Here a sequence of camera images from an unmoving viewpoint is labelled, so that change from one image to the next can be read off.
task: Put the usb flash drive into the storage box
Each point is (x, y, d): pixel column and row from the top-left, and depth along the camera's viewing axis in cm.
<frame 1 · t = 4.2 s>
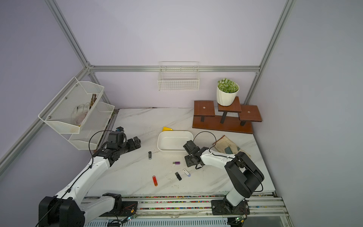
left hand: (133, 144, 85), fingers open
right hand: (193, 161, 92), fingers open
white storage box tray: (173, 140, 103), on the table
purple usb drive: (176, 163, 92), on the table
black usb drive lower: (178, 176, 86), on the table
white blue usb drive: (188, 174, 87), on the table
yellow object behind tray: (165, 128, 109), on the table
brown wooden stepped stand: (236, 117, 113), point 4 cm above the table
clear bag in shelf: (80, 112, 80), point 31 cm above the table

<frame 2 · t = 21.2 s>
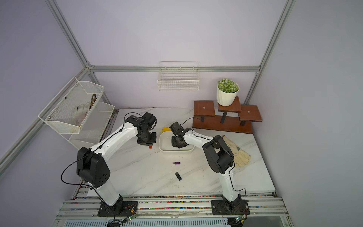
left hand: (150, 145, 84), fingers closed
right hand: (177, 144, 98), fingers closed
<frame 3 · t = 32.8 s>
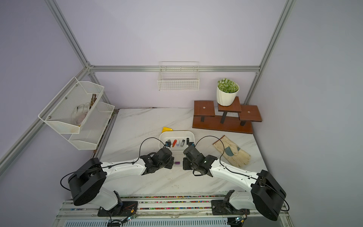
left hand: (170, 160, 88), fingers closed
right hand: (185, 164, 83), fingers closed
black usb drive: (187, 141, 102), on the table
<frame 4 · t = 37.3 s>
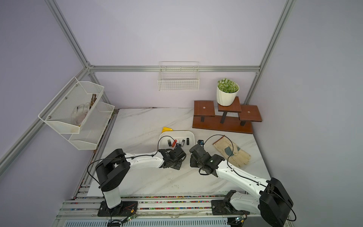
left hand: (176, 164, 90), fingers closed
right hand: (194, 160, 84), fingers closed
